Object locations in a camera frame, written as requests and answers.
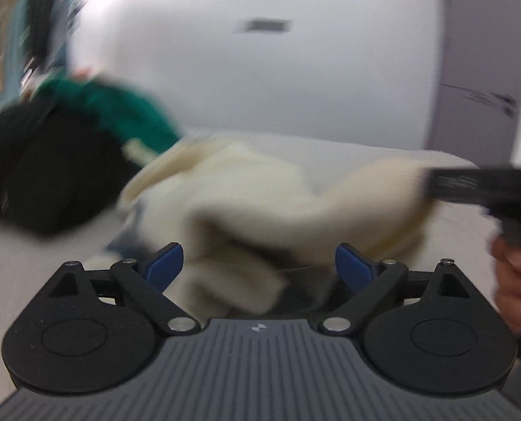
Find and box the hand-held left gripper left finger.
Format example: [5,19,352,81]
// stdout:
[45,242,201,335]

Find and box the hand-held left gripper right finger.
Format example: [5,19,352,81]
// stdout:
[318,243,473,335]

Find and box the white blue-striped sweater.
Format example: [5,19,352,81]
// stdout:
[120,137,439,316]

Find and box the clothes rack with hanging clothes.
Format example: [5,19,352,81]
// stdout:
[0,0,88,130]

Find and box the person's right hand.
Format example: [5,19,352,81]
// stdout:
[491,236,521,335]

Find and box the black garment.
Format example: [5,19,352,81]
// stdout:
[0,96,144,238]

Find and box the grey door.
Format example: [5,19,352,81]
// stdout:
[424,0,521,165]

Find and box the green garment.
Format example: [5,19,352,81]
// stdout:
[34,76,183,159]

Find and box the dark wall vent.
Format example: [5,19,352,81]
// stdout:
[233,18,293,34]

